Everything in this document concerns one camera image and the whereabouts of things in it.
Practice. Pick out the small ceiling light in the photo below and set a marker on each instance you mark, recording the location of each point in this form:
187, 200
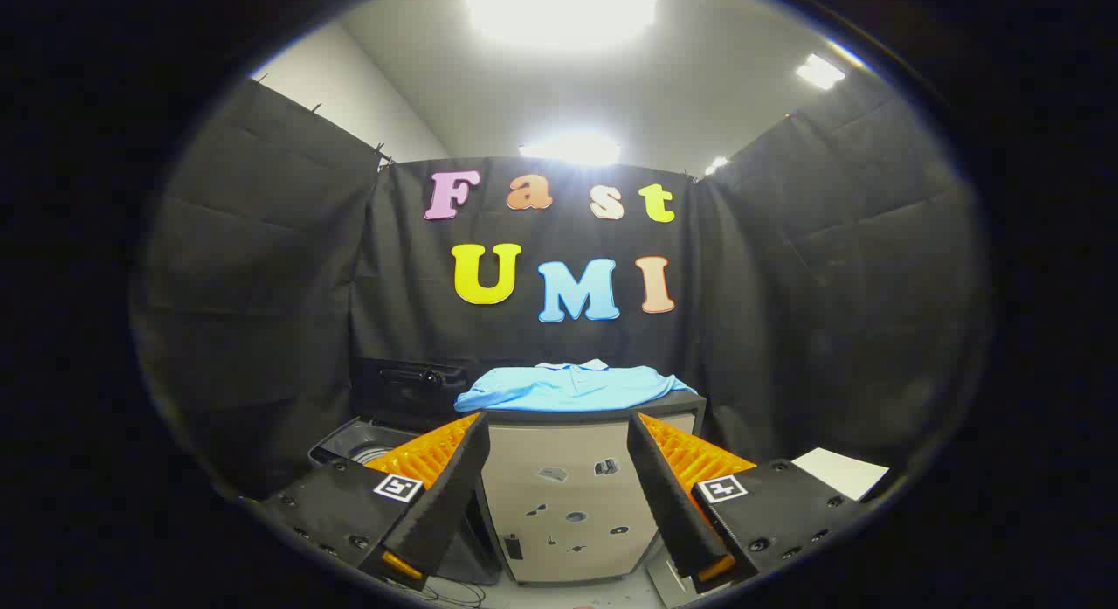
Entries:
716, 165

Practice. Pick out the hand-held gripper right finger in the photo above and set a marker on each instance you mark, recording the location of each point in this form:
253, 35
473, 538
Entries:
668, 495

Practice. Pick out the white paper sheet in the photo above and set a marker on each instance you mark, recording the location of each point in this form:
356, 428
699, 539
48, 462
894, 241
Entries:
843, 471

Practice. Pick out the light blue polo shirt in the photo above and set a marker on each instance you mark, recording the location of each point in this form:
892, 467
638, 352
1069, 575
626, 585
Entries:
568, 389

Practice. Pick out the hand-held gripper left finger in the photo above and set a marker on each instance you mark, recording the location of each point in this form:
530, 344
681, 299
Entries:
450, 491

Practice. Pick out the rectangular ceiling light panel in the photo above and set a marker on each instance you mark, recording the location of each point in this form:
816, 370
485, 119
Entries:
819, 71

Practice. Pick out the beige cabinet with dark top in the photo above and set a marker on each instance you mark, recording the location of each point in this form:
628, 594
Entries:
559, 452

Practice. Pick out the black backdrop cloth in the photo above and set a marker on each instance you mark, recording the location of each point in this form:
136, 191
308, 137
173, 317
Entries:
262, 312

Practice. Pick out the dark grey washing machine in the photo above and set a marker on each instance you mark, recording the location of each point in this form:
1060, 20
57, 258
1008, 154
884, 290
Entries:
345, 447

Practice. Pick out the long ceiling light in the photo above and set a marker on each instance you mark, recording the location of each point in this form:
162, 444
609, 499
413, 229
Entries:
569, 149

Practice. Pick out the large ceiling light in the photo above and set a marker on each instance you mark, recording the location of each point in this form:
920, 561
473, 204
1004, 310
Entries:
559, 10

